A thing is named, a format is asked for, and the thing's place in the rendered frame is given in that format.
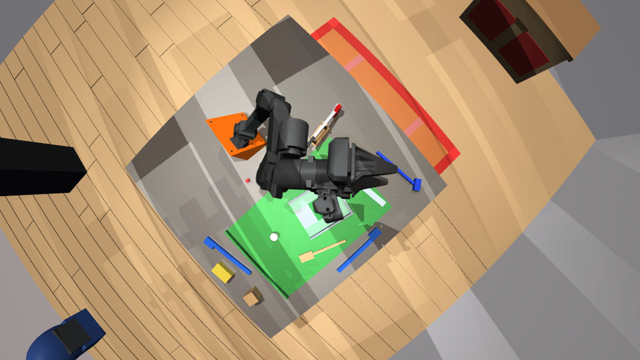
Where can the green putting mat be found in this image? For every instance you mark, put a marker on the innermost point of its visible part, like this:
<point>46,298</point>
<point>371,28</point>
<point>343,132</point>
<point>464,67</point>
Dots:
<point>280,258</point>

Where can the yellow rectangular block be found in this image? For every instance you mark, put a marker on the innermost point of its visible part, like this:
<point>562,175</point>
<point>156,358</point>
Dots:
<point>222,271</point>

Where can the white flat bar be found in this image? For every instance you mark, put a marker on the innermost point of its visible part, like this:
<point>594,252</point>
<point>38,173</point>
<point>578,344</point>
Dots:
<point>374,196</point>

